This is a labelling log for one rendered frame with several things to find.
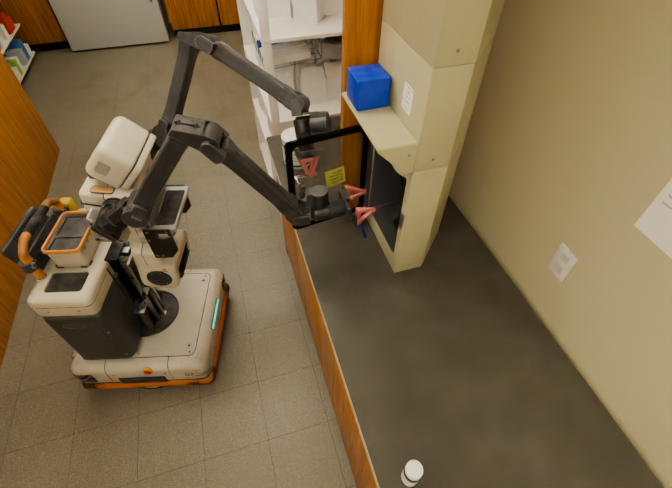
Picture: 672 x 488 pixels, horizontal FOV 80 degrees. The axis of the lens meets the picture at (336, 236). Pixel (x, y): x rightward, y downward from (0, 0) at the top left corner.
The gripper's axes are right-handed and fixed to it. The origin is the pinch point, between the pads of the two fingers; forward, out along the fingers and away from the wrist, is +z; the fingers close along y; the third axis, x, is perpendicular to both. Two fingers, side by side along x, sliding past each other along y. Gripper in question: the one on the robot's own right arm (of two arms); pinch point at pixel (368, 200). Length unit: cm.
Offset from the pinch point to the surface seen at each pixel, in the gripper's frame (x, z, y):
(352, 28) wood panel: -48, 1, 22
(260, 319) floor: 117, -51, 39
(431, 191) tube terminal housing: -12.3, 14.7, -14.6
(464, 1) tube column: -65, 13, -15
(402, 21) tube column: -55, 9, 4
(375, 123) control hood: -31.8, 0.2, -2.6
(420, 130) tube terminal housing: -35.1, 8.0, -14.3
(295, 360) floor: 118, -37, 8
